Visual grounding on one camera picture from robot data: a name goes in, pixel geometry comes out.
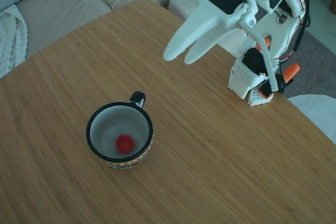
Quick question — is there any white round floor cushion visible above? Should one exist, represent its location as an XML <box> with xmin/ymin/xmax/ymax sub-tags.
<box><xmin>287</xmin><ymin>94</ymin><xmax>336</xmax><ymax>145</ymax></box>

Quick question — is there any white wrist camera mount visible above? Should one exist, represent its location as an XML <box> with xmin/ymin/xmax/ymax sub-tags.
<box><xmin>239</xmin><ymin>22</ymin><xmax>279</xmax><ymax>93</ymax></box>

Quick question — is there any black cable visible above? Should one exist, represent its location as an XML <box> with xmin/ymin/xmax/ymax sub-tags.
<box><xmin>288</xmin><ymin>0</ymin><xmax>312</xmax><ymax>54</ymax></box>

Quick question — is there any black-rimmed patterned enamel cup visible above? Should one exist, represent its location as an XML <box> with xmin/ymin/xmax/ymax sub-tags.
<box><xmin>86</xmin><ymin>91</ymin><xmax>154</xmax><ymax>171</ymax></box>

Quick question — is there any white knitted blanket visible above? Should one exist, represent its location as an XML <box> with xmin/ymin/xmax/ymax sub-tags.
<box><xmin>0</xmin><ymin>5</ymin><xmax>29</xmax><ymax>78</ymax></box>

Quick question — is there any orange black table clamp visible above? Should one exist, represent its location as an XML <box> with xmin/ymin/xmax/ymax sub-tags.
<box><xmin>258</xmin><ymin>63</ymin><xmax>301</xmax><ymax>99</ymax></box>
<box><xmin>256</xmin><ymin>37</ymin><xmax>271</xmax><ymax>51</ymax></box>

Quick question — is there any beige sofa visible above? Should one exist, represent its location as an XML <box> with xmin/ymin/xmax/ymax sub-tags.
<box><xmin>0</xmin><ymin>0</ymin><xmax>218</xmax><ymax>79</ymax></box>

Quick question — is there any grey rug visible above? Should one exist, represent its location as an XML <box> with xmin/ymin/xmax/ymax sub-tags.
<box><xmin>275</xmin><ymin>16</ymin><xmax>336</xmax><ymax>99</ymax></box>

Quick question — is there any red bottle cap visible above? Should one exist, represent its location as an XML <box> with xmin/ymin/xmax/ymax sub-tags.
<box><xmin>115</xmin><ymin>134</ymin><xmax>135</xmax><ymax>154</ymax></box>

